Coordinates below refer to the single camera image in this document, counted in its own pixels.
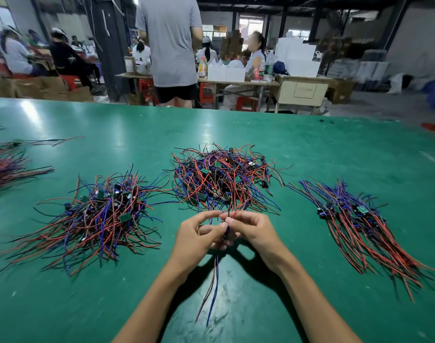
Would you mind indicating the long wooden work table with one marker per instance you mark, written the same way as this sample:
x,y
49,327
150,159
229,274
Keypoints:
x,y
232,80

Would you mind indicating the stack of white boxes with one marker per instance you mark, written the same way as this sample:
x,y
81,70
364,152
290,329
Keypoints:
x,y
297,55

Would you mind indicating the person's left hand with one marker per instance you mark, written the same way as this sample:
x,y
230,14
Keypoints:
x,y
196,245

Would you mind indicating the red plastic stool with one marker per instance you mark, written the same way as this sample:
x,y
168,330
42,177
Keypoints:
x,y
247,104
69,81
206,93
146,90

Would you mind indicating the brown cardboard box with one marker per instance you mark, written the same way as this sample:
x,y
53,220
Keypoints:
x,y
340,91

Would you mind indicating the person's left forearm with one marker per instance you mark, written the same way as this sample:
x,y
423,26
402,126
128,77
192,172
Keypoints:
x,y
149,310

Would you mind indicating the cream cabinet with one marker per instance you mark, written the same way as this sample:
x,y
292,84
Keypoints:
x,y
303,91

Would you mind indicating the dark pillar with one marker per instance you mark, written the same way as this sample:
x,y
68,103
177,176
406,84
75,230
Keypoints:
x,y
110,43

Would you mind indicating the row of white containers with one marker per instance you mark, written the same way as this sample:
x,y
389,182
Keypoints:
x,y
227,71

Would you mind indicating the row of cardboard boxes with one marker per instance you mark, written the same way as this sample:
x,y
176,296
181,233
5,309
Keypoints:
x,y
39,89

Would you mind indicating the person's right hand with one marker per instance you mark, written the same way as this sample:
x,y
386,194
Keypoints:
x,y
260,238

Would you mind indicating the person's right forearm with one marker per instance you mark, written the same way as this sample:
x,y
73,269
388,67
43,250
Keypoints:
x,y
317,307

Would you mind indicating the small red floor object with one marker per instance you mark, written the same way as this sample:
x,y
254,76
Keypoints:
x,y
431,127

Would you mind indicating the dark blue bag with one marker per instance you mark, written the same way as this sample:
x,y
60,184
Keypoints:
x,y
280,67

